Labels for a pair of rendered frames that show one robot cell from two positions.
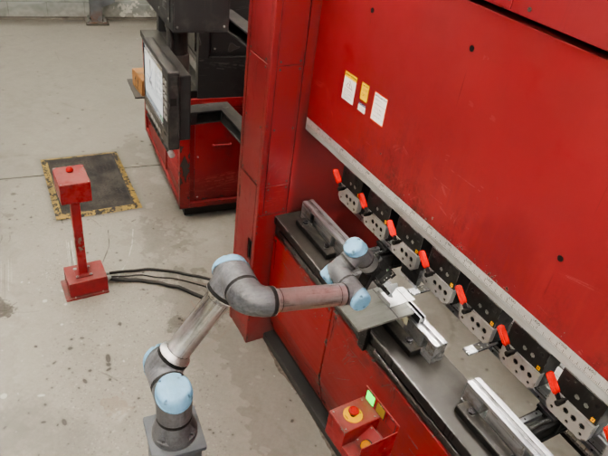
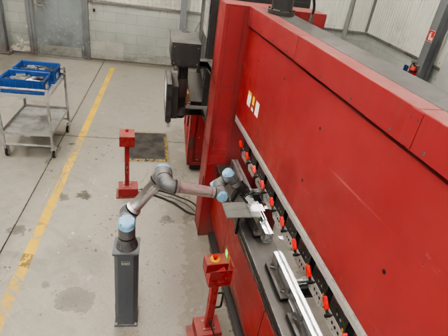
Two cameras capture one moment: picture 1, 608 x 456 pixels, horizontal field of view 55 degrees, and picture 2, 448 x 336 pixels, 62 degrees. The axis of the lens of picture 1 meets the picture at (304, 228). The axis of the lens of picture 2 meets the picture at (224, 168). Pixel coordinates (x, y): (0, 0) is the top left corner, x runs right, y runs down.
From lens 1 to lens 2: 0.95 m
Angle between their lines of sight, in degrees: 15
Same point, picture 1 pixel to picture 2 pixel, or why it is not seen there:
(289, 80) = (226, 94)
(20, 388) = (81, 231)
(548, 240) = (299, 171)
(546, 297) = (297, 201)
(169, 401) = (122, 225)
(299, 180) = (231, 148)
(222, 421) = (171, 268)
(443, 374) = (268, 249)
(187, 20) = (179, 60)
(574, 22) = (309, 65)
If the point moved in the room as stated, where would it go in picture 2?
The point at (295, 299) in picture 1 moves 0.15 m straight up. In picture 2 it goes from (186, 187) to (188, 168)
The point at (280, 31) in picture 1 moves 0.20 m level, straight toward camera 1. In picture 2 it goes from (222, 69) to (215, 75)
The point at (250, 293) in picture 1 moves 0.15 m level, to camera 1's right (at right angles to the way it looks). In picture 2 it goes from (164, 179) to (185, 187)
